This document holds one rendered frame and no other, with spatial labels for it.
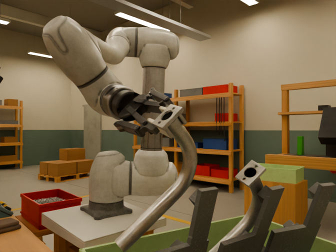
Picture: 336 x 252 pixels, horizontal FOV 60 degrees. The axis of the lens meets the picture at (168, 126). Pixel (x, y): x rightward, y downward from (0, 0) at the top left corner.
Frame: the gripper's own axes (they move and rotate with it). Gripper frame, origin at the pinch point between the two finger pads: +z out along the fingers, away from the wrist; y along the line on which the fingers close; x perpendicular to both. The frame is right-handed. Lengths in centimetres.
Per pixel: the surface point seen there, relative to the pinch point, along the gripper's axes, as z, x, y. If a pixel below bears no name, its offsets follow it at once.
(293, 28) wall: -322, 255, 415
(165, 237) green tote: -16.7, 38.7, -16.7
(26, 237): -51, 24, -49
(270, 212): 11.1, 29.2, 3.6
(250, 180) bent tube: 9.1, 19.5, 4.5
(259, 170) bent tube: 9.2, 19.5, 7.3
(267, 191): 10.9, 23.9, 5.5
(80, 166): -659, 318, -55
